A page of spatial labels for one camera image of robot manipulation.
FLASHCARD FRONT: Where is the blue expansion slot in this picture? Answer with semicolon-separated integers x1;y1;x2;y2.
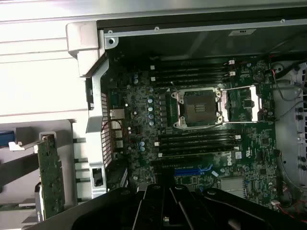
174;167;214;177

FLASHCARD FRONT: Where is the silver chipset heat sink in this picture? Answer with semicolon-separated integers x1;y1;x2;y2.
220;177;246;196

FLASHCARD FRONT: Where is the metal socket cover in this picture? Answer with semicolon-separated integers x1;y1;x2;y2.
222;85;263;124

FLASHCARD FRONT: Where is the open black PC case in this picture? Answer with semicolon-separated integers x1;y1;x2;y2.
66;11;307;221

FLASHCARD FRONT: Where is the grey parts rack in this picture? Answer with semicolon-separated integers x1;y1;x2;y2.
0;119;80;230

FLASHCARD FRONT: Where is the green motherboard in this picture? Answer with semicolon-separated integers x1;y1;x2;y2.
107;56;283;213

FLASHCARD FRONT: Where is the thin locking lever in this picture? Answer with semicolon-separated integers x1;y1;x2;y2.
170;80;183;101

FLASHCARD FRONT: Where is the CPU socket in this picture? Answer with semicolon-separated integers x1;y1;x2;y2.
170;86;227;130

